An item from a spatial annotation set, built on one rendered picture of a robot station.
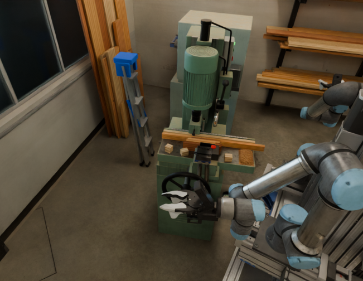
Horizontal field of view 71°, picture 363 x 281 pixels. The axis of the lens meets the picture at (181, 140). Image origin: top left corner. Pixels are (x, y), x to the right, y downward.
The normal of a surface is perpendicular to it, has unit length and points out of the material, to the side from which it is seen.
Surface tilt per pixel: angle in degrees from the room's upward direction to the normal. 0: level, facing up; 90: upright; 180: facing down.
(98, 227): 0
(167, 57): 90
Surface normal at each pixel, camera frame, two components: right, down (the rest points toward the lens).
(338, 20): -0.25, 0.61
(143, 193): 0.03, -0.77
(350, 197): -0.05, 0.52
